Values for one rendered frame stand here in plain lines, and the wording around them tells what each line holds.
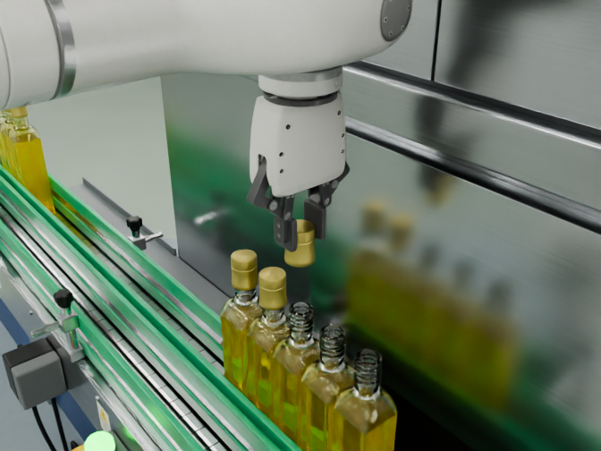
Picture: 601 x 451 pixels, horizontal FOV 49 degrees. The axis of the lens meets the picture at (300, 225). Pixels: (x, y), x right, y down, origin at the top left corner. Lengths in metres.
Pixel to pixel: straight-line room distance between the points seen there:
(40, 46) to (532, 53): 0.43
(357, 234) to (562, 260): 0.29
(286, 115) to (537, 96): 0.24
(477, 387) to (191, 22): 0.52
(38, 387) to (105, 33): 0.90
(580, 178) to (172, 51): 0.37
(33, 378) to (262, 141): 0.75
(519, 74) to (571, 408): 0.34
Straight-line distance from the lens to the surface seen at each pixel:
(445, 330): 0.81
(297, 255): 0.74
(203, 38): 0.53
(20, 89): 0.47
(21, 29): 0.46
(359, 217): 0.85
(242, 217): 1.15
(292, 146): 0.66
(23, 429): 1.55
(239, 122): 1.08
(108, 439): 1.09
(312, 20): 0.53
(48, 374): 1.29
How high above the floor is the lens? 1.78
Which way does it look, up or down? 28 degrees down
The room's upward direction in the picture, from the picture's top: straight up
